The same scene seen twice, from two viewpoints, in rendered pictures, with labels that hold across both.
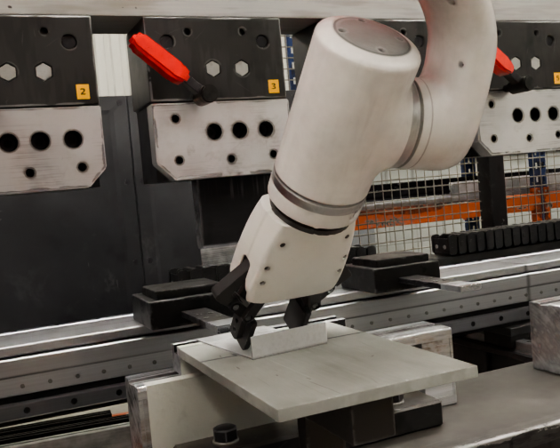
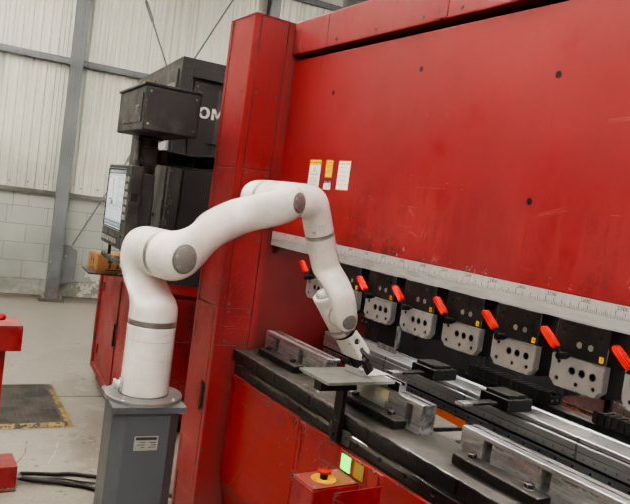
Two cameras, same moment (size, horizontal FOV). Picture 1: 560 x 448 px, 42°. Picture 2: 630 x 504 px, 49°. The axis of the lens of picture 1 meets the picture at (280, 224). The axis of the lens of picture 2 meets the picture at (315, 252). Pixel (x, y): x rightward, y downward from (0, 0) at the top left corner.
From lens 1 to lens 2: 2.24 m
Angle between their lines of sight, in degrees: 81
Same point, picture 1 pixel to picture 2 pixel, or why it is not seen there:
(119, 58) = not seen: outside the picture
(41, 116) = not seen: hidden behind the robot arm
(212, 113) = (376, 301)
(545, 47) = (475, 308)
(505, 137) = (450, 340)
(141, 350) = (419, 380)
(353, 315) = (485, 409)
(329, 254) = (348, 347)
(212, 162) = (372, 315)
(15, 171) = not seen: hidden behind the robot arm
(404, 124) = (326, 315)
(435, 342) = (416, 407)
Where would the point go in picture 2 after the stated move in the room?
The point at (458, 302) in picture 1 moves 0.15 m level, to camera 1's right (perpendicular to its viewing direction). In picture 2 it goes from (533, 434) to (557, 452)
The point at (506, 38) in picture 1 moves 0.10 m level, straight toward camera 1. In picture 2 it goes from (460, 300) to (425, 295)
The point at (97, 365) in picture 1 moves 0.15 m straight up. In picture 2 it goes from (408, 378) to (414, 339)
